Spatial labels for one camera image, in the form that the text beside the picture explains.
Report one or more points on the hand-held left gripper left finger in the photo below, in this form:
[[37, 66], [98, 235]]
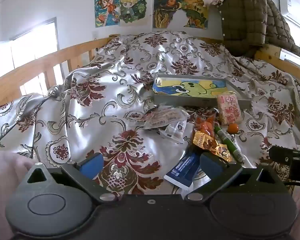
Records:
[[92, 166]]

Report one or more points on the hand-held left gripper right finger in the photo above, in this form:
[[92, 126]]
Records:
[[211, 166]]

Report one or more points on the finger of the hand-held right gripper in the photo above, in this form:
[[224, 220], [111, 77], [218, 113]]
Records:
[[280, 153]]

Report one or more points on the yellow brown snack packet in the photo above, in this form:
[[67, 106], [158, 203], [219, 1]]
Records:
[[210, 145]]

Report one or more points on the blue snack packet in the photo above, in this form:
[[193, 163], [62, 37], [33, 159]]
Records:
[[183, 170]]

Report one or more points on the orange snack bag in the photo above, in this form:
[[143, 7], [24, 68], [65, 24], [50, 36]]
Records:
[[205, 126]]

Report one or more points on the small orange ball snack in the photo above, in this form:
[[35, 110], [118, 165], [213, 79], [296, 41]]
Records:
[[232, 128]]

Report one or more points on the small clear labelled snack packet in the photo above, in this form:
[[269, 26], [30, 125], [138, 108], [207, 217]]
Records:
[[176, 132]]

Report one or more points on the red print rice cracker packet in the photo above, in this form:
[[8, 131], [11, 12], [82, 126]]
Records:
[[228, 108]]

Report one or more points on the clear meat snack packet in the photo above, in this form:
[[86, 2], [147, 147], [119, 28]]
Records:
[[160, 118]]

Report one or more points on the grey tray with cartoon picture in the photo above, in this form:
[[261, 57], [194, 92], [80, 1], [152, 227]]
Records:
[[190, 87]]

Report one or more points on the floral satin blanket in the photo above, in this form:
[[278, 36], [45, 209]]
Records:
[[95, 120]]

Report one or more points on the person's left leg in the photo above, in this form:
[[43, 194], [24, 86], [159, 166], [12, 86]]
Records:
[[3, 180]]

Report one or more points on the white air conditioner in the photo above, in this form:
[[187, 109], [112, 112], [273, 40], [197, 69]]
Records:
[[296, 10]]

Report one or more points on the olive quilted jacket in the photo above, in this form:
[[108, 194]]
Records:
[[250, 20]]

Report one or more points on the window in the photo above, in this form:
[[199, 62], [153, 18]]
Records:
[[35, 40]]

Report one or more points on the yellow green landscape poster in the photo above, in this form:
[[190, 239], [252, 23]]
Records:
[[195, 11]]

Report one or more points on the orange haired girl poster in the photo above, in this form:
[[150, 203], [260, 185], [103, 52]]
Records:
[[107, 10]]

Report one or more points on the swirl painting poster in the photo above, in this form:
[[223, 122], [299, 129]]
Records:
[[166, 11]]

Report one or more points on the blond cartoon boy poster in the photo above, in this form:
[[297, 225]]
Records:
[[133, 7]]

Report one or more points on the wooden bed frame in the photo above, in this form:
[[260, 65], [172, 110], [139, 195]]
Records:
[[40, 62]]

